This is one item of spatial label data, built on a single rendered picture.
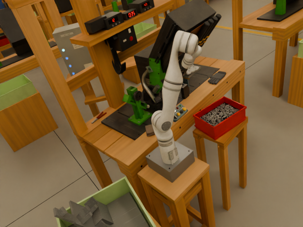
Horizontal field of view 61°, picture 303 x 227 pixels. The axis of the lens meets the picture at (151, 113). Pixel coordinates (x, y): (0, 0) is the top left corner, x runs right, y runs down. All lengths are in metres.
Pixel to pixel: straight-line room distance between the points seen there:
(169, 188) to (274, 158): 1.54
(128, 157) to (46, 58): 0.83
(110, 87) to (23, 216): 1.66
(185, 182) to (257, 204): 1.07
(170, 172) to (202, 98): 0.79
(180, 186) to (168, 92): 0.57
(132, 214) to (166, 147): 0.40
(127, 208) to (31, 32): 1.19
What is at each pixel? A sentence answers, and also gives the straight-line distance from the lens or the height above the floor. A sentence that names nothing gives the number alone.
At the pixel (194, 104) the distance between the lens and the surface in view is 2.02.
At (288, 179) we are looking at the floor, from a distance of 2.70.
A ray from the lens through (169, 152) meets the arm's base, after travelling 1.46.
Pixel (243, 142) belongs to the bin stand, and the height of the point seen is 0.58.
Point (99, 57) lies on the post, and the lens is 2.04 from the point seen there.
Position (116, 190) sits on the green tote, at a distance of 1.55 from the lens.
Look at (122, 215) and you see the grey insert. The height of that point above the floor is 0.85.
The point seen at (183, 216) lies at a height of 0.64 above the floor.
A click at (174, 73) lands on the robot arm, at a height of 1.49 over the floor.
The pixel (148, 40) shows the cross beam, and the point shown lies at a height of 1.23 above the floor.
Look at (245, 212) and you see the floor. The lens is 2.44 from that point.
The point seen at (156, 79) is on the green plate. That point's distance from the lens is 2.00.
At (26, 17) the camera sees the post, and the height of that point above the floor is 1.79.
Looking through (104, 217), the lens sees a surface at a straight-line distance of 1.46.
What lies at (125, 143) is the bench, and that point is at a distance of 1.85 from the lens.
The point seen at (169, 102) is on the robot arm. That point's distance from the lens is 1.28.
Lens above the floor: 2.06
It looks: 35 degrees down
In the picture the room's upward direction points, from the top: 15 degrees counter-clockwise
